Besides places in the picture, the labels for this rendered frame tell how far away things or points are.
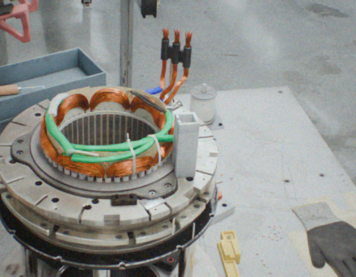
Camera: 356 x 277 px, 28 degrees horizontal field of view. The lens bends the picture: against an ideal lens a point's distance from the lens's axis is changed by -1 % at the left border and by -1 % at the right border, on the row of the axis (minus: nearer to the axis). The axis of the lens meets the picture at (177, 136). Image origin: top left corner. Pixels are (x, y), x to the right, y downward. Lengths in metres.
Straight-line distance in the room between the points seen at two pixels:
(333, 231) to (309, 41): 2.52
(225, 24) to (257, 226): 2.59
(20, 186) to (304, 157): 0.79
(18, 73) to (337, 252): 0.67
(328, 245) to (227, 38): 2.50
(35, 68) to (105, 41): 2.35
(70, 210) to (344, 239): 0.62
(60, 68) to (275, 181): 0.50
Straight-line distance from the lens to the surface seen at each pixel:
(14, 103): 1.25
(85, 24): 3.86
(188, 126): 0.96
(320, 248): 1.38
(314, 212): 1.47
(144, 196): 0.97
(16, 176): 1.01
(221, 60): 3.58
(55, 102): 1.04
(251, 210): 1.46
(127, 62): 2.91
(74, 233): 0.97
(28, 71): 1.35
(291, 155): 1.62
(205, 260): 1.31
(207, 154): 1.06
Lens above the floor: 1.72
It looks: 35 degrees down
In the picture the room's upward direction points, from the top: 4 degrees clockwise
